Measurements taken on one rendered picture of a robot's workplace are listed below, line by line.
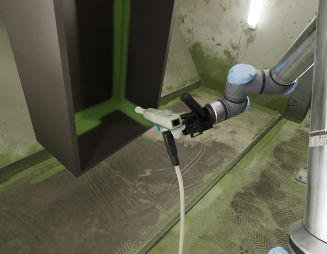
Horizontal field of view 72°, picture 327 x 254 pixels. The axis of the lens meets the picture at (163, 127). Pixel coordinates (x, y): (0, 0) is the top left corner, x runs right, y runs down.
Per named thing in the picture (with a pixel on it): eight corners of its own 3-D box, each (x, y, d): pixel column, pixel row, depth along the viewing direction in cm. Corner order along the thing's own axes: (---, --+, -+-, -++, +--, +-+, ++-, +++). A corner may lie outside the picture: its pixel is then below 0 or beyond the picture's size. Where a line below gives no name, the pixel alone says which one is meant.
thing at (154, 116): (196, 173, 77) (179, 109, 71) (184, 178, 75) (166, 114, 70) (152, 141, 122) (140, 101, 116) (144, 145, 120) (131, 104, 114)
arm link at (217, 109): (223, 101, 86) (209, 99, 94) (212, 105, 84) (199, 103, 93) (227, 123, 88) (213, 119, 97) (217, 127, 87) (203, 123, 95)
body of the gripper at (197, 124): (190, 139, 84) (216, 128, 87) (184, 117, 82) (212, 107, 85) (181, 134, 91) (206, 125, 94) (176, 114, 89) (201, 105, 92)
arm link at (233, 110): (238, 85, 94) (233, 103, 101) (213, 93, 90) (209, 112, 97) (254, 98, 88) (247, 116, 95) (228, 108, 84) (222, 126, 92)
